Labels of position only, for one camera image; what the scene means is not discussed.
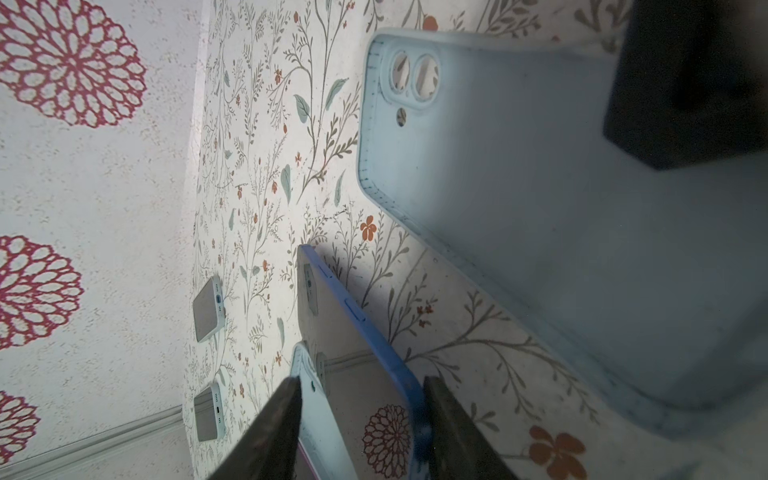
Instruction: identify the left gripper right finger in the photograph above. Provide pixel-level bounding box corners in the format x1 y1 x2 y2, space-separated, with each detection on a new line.
423 376 519 480

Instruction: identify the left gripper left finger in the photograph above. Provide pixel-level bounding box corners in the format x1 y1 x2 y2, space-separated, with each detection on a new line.
209 376 302 480

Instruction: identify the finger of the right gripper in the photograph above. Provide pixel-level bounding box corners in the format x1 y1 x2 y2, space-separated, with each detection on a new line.
602 1 767 170

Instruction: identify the blue phone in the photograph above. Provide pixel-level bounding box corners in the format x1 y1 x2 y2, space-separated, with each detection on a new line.
296 245 432 479

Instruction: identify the black phone far middle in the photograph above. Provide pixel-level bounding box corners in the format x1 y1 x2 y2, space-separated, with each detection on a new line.
193 381 226 442

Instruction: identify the black phone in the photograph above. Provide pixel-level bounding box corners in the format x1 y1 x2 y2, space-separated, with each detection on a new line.
192 275 226 343
193 381 226 442

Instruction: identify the black phone far left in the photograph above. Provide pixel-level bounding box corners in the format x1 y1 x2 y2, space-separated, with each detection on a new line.
192 275 226 343

